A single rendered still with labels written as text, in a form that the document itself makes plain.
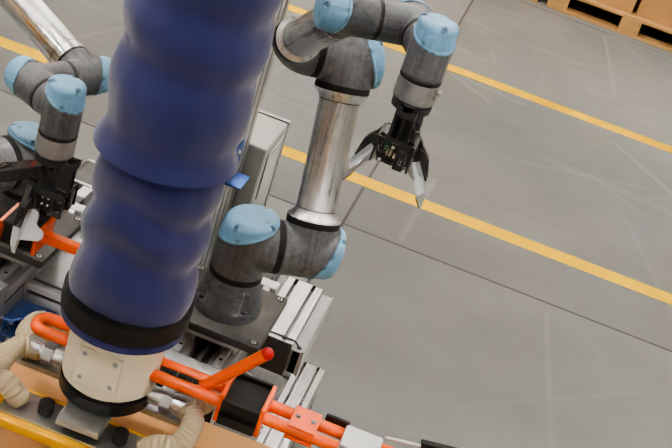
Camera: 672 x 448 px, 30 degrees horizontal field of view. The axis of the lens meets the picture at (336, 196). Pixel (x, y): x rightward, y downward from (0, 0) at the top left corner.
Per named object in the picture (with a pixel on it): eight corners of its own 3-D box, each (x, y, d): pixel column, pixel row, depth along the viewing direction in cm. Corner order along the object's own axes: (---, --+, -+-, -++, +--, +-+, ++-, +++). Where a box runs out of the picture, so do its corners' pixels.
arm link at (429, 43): (454, 14, 216) (468, 34, 209) (434, 70, 221) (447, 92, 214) (412, 5, 214) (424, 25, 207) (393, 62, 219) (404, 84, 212)
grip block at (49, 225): (-6, 241, 246) (-2, 220, 243) (13, 222, 253) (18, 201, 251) (33, 256, 245) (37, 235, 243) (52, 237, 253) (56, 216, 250)
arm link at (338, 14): (259, 15, 260) (329, -30, 214) (309, 25, 263) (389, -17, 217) (251, 70, 259) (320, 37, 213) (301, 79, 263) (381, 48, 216)
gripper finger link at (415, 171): (413, 218, 224) (397, 172, 221) (419, 205, 229) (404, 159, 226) (430, 215, 223) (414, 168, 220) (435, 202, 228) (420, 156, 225)
